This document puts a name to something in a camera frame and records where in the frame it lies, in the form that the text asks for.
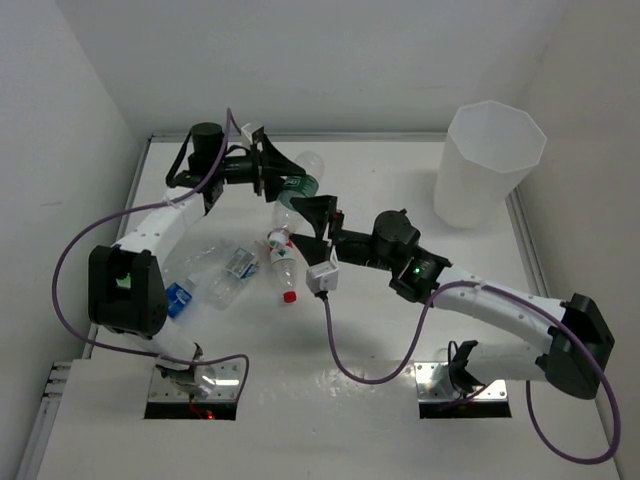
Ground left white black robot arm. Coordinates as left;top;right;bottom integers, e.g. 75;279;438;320
88;122;305;391

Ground blue label small bottle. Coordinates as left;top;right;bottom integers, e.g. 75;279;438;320
166;275;198;320

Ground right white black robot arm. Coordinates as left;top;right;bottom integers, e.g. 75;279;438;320
291;196;615;400

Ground red label clear bottle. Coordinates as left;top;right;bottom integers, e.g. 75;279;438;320
269;241;297;304

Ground black thin cable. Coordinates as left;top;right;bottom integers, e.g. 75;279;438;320
444;339;489;401

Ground metal base plate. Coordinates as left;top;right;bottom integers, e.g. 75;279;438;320
413;361;508;405
148;361;244;403

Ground blue white label clear bottle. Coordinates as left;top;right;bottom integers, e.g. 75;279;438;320
204;242;261;310

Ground white translucent plastic bin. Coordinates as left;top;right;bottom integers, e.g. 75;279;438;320
433;100;547;229

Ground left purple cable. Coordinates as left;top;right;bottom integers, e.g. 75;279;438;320
51;107;250;399

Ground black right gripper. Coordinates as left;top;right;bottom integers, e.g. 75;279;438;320
290;195;399;272

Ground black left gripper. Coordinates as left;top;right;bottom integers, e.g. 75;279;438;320
213;134;305;202

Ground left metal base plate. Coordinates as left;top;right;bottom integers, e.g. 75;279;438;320
148;361;244;403

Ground green label clear bottle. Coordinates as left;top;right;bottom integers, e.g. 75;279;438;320
267;151;325;249

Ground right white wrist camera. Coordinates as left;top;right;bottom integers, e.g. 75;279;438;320
306;248;339;294

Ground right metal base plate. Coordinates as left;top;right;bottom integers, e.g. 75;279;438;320
413;361;508;405

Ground aluminium frame rail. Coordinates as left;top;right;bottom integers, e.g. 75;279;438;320
14;132;151;480

